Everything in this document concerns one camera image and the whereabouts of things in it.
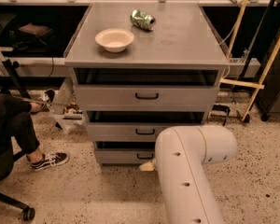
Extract black tripod stand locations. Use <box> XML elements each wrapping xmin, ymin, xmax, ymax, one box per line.
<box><xmin>0</xmin><ymin>47</ymin><xmax>30</xmax><ymax>98</ymax></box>

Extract grey drawer cabinet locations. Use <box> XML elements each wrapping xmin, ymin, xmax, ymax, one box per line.
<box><xmin>65</xmin><ymin>2</ymin><xmax>229</xmax><ymax>151</ymax></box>

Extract clear plastic bin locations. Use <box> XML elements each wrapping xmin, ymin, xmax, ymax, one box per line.
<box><xmin>49</xmin><ymin>77</ymin><xmax>85</xmax><ymax>133</ymax></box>

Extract black office chair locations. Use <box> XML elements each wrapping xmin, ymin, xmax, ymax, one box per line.
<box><xmin>0</xmin><ymin>149</ymin><xmax>36</xmax><ymax>222</ymax></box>

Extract crushed green soda can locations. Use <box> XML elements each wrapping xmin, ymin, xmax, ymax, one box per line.
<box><xmin>130</xmin><ymin>9</ymin><xmax>156</xmax><ymax>31</ymax></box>

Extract wooden easel frame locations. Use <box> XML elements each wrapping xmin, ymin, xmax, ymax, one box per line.
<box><xmin>219</xmin><ymin>0</ymin><xmax>280</xmax><ymax>123</ymax></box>

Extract black white sneaker back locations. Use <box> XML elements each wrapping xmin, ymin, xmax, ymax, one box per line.
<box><xmin>31</xmin><ymin>89</ymin><xmax>55</xmax><ymax>113</ymax></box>

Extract white paper bowl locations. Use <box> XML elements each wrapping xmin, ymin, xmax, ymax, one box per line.
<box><xmin>95</xmin><ymin>29</ymin><xmax>134</xmax><ymax>53</ymax></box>

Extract black white sneaker front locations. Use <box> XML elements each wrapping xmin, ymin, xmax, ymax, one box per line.
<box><xmin>31</xmin><ymin>152</ymin><xmax>69</xmax><ymax>171</ymax></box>

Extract grey drawer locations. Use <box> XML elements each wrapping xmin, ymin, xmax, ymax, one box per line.
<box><xmin>85</xmin><ymin>121</ymin><xmax>206</xmax><ymax>144</ymax></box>
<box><xmin>74</xmin><ymin>85</ymin><xmax>218</xmax><ymax>112</ymax></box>
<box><xmin>94</xmin><ymin>148</ymin><xmax>154</xmax><ymax>164</ymax></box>

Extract grey middle drawer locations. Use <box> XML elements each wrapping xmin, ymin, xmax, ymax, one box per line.
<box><xmin>85</xmin><ymin>121</ymin><xmax>206</xmax><ymax>144</ymax></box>

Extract seated person black trousers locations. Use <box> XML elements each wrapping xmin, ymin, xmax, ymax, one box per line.
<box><xmin>0</xmin><ymin>94</ymin><xmax>46</xmax><ymax>170</ymax></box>

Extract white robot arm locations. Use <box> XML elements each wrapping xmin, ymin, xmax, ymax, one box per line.
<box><xmin>139</xmin><ymin>125</ymin><xmax>237</xmax><ymax>224</ymax></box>

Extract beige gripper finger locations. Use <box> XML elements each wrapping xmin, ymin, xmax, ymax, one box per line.
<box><xmin>139</xmin><ymin>161</ymin><xmax>155</xmax><ymax>172</ymax></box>

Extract grey bottom drawer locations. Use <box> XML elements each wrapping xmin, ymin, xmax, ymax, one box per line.
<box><xmin>94</xmin><ymin>148</ymin><xmax>154</xmax><ymax>164</ymax></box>

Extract grey top drawer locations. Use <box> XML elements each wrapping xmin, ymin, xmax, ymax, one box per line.
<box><xmin>74</xmin><ymin>85</ymin><xmax>218</xmax><ymax>112</ymax></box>

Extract black white sneaker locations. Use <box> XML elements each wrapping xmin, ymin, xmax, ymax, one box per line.
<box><xmin>31</xmin><ymin>152</ymin><xmax>69</xmax><ymax>171</ymax></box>
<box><xmin>31</xmin><ymin>89</ymin><xmax>55</xmax><ymax>113</ymax></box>

